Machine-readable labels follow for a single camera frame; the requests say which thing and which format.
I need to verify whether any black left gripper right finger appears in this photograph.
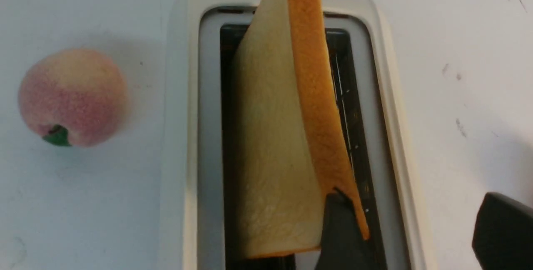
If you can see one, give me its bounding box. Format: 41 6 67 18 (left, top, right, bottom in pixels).
472 192 533 270

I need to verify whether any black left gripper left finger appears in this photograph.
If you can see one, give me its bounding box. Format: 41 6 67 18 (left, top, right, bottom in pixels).
315 187 377 270

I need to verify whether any toast slice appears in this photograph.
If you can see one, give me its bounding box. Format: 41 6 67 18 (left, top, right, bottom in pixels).
225 0 371 259

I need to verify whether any white two-slot toaster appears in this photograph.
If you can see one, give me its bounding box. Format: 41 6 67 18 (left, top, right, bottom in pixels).
157 0 438 270

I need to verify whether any pink peach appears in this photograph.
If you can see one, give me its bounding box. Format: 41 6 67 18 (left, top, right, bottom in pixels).
17 48 129 147

